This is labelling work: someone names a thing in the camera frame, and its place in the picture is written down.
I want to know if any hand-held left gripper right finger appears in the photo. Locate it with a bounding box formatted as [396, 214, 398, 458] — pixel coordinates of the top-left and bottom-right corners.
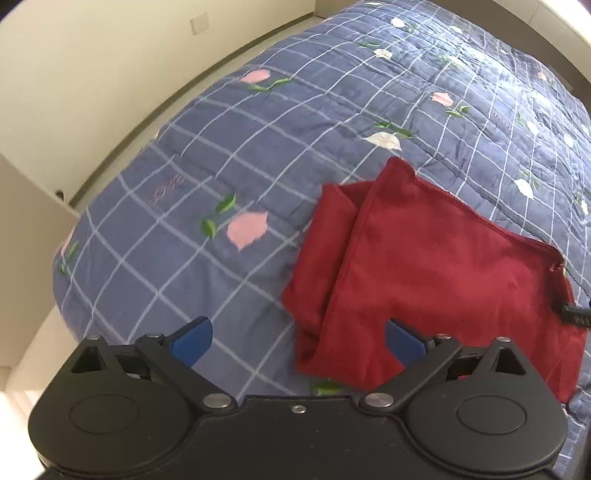
[360, 318, 529, 413]

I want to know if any red long-sleeved sweater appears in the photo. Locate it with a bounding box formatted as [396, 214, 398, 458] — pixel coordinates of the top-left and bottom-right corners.
[281, 156, 588, 404]

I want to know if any white door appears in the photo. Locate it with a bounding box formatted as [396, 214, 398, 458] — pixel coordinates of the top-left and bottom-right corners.
[0, 152, 82, 370]

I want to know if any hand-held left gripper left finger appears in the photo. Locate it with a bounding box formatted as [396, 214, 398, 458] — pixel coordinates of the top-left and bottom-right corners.
[69, 316, 237, 413]

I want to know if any blue checked floral quilt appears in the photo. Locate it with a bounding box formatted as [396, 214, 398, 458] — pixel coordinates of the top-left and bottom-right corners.
[52, 0, 591, 480]

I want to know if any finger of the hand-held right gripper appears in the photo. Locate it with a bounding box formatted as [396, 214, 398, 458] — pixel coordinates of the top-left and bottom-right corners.
[560, 298, 591, 331]

